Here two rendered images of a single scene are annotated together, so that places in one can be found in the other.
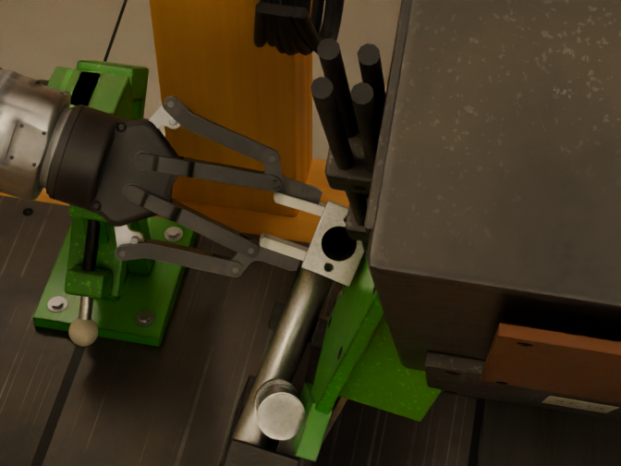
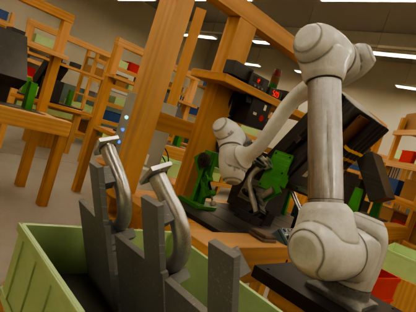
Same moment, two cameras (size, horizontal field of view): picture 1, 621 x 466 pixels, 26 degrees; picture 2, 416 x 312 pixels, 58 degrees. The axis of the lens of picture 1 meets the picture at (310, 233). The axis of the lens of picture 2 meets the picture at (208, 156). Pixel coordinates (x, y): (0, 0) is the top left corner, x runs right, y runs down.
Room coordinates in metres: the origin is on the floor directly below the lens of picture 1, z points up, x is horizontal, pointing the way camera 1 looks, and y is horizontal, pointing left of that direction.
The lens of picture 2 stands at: (-0.12, 1.71, 1.27)
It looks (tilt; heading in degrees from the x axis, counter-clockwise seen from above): 4 degrees down; 303
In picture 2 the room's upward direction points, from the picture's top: 18 degrees clockwise
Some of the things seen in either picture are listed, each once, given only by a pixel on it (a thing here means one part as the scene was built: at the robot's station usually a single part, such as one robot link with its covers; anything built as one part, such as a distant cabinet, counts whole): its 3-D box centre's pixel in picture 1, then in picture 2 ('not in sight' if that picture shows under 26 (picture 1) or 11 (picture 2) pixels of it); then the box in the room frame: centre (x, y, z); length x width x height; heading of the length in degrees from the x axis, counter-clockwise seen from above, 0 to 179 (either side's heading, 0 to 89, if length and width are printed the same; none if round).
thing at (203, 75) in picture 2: not in sight; (260, 99); (0.90, -0.20, 1.52); 0.90 x 0.25 x 0.04; 79
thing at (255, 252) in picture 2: not in sight; (299, 254); (0.37, -0.10, 0.82); 1.50 x 0.14 x 0.15; 79
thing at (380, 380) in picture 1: (398, 314); (278, 171); (0.60, -0.07, 1.17); 0.13 x 0.12 x 0.20; 79
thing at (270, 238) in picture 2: not in sight; (262, 234); (0.45, 0.24, 0.91); 0.10 x 0.08 x 0.03; 159
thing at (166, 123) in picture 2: not in sight; (231, 143); (1.01, -0.22, 1.23); 1.30 x 0.05 x 0.09; 79
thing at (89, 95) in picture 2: not in sight; (128, 109); (7.08, -5.10, 1.12); 3.22 x 0.55 x 2.23; 82
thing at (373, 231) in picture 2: not in sight; (356, 247); (0.06, 0.45, 1.06); 0.18 x 0.16 x 0.22; 76
